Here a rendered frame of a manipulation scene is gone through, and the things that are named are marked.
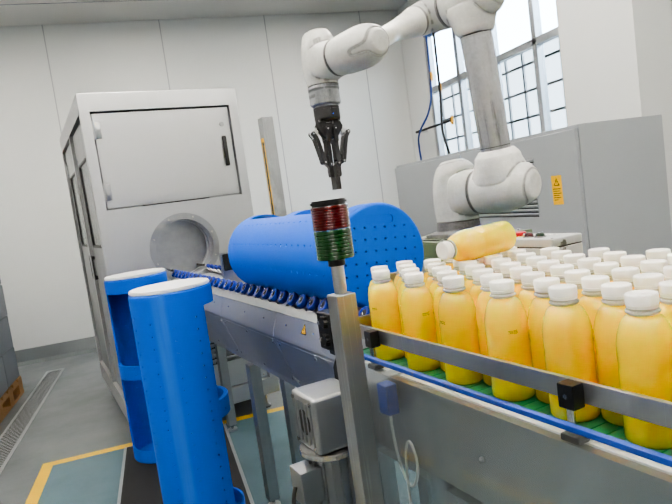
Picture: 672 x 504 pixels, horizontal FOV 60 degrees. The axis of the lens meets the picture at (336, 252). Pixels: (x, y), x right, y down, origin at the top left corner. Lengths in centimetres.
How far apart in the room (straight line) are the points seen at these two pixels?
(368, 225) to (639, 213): 195
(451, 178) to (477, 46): 44
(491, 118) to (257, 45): 528
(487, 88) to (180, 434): 152
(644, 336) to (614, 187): 235
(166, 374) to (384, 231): 93
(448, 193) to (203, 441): 120
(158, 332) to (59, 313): 480
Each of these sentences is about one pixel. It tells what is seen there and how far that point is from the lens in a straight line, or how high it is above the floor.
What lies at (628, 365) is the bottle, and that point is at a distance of 82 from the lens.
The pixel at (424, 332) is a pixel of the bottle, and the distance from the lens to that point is 116.
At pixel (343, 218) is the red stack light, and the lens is 96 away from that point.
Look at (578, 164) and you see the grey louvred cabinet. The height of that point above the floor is 126.
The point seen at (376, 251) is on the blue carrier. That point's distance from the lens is 154.
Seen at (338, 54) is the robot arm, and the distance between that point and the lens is 162.
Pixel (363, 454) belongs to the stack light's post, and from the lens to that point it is 106.
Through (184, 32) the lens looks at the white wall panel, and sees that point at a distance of 700.
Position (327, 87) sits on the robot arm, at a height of 157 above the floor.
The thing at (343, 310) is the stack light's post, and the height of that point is 107.
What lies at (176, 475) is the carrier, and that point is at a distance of 220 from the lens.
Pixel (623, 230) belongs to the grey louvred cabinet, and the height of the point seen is 91.
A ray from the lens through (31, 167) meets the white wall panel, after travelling 681.
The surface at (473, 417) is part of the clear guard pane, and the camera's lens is 93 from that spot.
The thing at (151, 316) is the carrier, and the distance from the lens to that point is 204.
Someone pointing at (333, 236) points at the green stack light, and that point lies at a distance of 95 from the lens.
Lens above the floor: 126
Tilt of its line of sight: 5 degrees down
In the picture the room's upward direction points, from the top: 8 degrees counter-clockwise
